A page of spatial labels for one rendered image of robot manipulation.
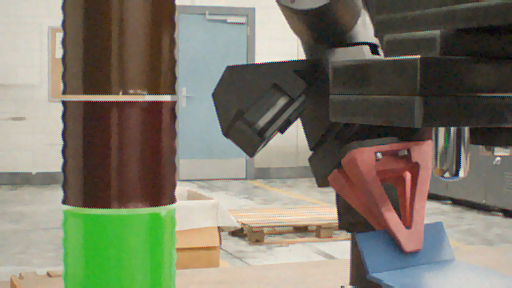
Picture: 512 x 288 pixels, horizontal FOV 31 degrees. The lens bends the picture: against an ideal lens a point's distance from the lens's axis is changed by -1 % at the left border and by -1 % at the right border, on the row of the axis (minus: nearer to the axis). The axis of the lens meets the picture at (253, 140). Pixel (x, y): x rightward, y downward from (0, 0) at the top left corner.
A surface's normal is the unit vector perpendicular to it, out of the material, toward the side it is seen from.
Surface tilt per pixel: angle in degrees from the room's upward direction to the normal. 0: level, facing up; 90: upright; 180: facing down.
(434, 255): 61
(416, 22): 90
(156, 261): 76
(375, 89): 90
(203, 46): 90
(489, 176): 90
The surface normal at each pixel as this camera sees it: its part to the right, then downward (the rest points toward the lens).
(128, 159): 0.30, 0.30
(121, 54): 0.18, -0.19
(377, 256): 0.29, -0.44
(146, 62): 0.53, 0.29
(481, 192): -0.95, 0.01
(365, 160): 0.36, -0.09
